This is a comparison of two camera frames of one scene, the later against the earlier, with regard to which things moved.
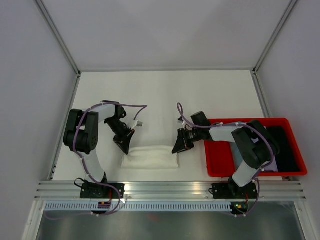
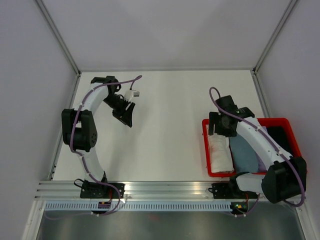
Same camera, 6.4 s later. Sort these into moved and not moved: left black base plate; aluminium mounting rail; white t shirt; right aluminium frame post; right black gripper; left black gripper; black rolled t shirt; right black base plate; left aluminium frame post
Moved: left black gripper; right black gripper; white t shirt
Not moved: right black base plate; black rolled t shirt; left black base plate; aluminium mounting rail; left aluminium frame post; right aluminium frame post
